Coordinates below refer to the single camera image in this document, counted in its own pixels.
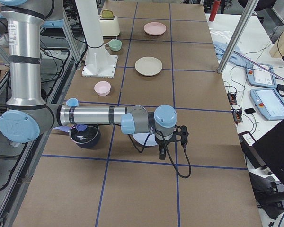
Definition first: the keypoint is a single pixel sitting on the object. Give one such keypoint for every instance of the beige plate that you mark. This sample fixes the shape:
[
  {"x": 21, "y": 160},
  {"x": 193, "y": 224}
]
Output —
[{"x": 148, "y": 66}]

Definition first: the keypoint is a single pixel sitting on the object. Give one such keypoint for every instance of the dark blue lidded pot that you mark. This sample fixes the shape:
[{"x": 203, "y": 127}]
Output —
[{"x": 84, "y": 135}]

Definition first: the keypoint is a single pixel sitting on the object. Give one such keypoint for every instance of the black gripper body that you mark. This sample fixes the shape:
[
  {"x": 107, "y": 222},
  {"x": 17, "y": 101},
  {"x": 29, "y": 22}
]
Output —
[{"x": 161, "y": 143}]

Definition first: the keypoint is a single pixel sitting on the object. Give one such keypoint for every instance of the green tipped grabber stick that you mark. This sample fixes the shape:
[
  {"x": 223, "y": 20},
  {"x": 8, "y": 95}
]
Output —
[{"x": 269, "y": 71}]

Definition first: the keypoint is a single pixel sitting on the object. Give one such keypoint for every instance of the cream toaster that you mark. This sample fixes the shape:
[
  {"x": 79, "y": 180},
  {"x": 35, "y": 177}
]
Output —
[{"x": 109, "y": 26}]

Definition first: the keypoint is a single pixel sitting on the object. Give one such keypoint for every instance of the toast slice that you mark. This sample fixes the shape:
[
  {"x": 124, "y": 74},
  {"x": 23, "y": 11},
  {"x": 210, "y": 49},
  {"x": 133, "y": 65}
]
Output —
[{"x": 107, "y": 14}]

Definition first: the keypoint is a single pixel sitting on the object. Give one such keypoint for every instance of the near teach pendant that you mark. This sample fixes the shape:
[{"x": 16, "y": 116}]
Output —
[{"x": 269, "y": 103}]

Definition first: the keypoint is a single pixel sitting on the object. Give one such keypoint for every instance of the pink plate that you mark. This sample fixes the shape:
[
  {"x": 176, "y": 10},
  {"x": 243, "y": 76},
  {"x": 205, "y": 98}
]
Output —
[{"x": 154, "y": 28}]

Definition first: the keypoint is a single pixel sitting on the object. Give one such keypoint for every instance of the green bowl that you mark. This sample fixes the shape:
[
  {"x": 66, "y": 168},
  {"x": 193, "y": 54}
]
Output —
[{"x": 115, "y": 45}]

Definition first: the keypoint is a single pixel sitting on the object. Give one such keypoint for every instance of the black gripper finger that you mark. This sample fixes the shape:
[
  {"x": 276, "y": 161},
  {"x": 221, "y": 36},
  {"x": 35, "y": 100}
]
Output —
[{"x": 162, "y": 152}]

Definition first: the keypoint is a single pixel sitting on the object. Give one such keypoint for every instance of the red bottle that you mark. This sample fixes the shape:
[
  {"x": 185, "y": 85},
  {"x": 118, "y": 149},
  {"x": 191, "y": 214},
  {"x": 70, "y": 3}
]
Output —
[{"x": 214, "y": 10}]

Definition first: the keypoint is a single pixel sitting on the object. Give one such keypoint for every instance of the aluminium frame post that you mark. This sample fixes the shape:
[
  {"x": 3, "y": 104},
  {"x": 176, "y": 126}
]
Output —
[{"x": 249, "y": 9}]

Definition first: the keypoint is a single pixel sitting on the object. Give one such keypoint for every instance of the black monitor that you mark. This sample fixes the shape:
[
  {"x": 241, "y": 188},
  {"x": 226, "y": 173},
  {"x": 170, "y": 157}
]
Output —
[{"x": 270, "y": 148}]

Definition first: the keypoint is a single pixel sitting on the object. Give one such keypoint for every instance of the teach pendant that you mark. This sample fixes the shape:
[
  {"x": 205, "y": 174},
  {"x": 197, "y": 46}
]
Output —
[
  {"x": 258, "y": 77},
  {"x": 269, "y": 103}
]

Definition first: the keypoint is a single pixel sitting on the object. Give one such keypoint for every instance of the pink bowl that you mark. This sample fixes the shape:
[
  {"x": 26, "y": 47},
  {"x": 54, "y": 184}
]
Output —
[{"x": 102, "y": 88}]

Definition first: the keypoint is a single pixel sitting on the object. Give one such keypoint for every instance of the blue cup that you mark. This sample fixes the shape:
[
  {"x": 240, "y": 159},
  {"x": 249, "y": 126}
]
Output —
[{"x": 72, "y": 102}]

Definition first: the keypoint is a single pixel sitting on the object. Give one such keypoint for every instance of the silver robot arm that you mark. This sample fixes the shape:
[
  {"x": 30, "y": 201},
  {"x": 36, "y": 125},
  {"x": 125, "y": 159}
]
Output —
[{"x": 29, "y": 116}]

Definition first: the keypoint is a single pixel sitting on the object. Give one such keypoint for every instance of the far teach pendant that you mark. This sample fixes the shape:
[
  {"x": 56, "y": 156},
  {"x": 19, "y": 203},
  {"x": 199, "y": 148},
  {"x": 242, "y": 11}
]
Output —
[{"x": 258, "y": 77}]

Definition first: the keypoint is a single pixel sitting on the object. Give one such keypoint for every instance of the blue plate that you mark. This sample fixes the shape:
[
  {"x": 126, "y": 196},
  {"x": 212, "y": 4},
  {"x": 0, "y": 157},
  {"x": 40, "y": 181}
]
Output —
[{"x": 142, "y": 137}]

